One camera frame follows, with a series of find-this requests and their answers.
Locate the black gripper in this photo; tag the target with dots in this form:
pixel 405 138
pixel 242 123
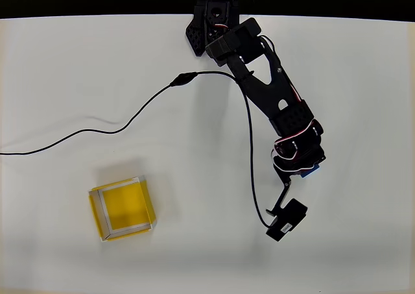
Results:
pixel 289 176

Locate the blue block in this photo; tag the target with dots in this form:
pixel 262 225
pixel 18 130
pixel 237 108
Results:
pixel 312 171

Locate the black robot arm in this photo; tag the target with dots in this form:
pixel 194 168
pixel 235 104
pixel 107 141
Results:
pixel 259 83

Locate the yellow open paper box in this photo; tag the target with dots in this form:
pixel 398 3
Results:
pixel 126 206

